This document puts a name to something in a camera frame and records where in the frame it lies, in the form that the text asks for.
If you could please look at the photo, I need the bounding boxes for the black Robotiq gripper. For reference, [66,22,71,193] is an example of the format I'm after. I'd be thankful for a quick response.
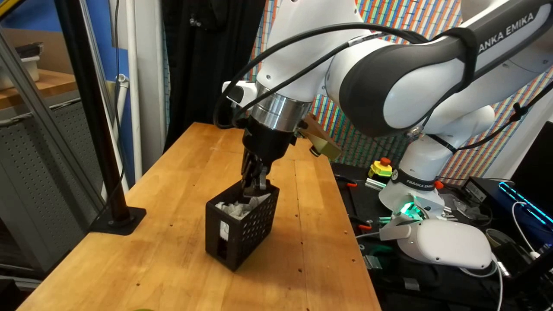
[238,117,299,195]

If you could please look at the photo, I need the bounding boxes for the black perforated box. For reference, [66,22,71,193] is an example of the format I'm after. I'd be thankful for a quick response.
[204,180,282,273]

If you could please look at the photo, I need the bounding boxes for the yellow red emergency stop button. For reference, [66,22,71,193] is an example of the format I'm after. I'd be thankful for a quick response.
[366,155,396,185]

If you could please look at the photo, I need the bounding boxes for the black curtain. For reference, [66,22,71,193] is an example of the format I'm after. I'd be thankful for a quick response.
[161,0,268,152]

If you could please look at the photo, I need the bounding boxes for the teal white small device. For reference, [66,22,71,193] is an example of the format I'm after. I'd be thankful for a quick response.
[396,193,432,226]

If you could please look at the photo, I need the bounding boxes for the black pole stand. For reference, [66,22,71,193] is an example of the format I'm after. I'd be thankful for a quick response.
[50,0,149,237]

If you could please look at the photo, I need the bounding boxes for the white VR headset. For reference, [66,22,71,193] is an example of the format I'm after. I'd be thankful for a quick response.
[377,218,498,273]

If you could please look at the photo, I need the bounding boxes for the colourful patterned backdrop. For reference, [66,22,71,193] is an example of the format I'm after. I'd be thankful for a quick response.
[232,0,553,186]

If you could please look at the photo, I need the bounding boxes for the grey perforated metal panel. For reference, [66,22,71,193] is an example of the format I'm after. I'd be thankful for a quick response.
[0,97,107,273]

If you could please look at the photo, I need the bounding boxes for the wooden shelf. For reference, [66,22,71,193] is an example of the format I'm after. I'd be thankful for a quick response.
[0,67,76,112]

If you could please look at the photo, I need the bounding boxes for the blue crate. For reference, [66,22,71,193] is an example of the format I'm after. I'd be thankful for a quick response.
[496,178,553,250]

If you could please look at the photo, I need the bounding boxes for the olive wrist camera block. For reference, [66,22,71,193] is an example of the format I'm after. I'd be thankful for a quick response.
[297,112,342,160]

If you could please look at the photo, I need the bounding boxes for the white cable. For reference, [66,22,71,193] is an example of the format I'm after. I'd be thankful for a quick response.
[508,200,544,262]

